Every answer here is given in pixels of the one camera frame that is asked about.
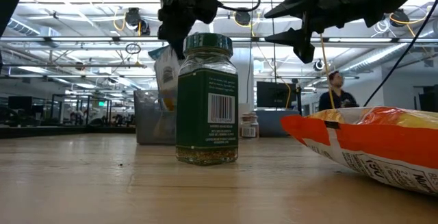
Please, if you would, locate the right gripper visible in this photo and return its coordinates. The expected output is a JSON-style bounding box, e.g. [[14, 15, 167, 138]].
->
[[263, 0, 377, 64]]

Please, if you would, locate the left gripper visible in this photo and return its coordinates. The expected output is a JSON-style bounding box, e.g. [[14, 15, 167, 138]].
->
[[157, 0, 223, 60]]

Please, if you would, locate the reduced sodium ramen packet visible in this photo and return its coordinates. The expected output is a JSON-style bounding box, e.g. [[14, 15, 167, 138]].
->
[[148, 44, 183, 112]]

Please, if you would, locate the green lid spice jar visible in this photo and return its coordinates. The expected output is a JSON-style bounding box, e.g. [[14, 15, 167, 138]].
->
[[175, 32, 240, 167]]

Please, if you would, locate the black monitor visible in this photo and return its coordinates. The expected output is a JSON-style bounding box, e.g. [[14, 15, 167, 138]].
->
[[256, 81, 298, 109]]

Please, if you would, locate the grey translucent plastic bin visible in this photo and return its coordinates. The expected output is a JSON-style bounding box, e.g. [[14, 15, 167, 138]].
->
[[133, 89, 179, 146]]

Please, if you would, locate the person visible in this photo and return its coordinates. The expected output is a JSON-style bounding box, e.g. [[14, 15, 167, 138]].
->
[[318, 70, 360, 112]]

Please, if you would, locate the white plastic bin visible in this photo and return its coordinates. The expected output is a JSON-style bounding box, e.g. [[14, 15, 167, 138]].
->
[[238, 102, 255, 114]]

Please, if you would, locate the blue bowl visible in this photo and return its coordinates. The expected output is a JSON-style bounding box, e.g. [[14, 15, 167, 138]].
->
[[255, 108, 302, 138]]

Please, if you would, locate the small clear glass jar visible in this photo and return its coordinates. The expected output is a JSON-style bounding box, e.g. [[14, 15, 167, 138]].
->
[[240, 111, 260, 139]]

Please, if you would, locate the orange ramen packet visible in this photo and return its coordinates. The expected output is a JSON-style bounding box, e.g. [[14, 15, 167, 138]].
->
[[279, 106, 438, 197]]

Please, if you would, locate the small dark monitor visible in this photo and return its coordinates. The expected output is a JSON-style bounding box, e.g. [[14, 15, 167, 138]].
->
[[7, 95, 34, 111]]

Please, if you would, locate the black ceiling cord reel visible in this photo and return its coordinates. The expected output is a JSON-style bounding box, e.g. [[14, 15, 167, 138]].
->
[[124, 7, 151, 36], [312, 58, 326, 73], [233, 7, 252, 27], [389, 10, 411, 28]]

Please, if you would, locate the yellow cable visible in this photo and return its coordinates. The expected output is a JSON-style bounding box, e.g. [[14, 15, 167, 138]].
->
[[320, 34, 336, 110]]

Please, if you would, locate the silver ventilation duct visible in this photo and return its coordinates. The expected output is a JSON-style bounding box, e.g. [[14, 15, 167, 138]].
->
[[0, 14, 42, 37], [337, 42, 411, 78]]

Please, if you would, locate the thin black cable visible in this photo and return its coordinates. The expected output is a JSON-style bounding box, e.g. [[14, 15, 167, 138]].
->
[[363, 0, 438, 108]]

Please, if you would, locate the dark wall screen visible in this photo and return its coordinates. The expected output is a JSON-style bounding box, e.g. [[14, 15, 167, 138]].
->
[[419, 86, 438, 113]]

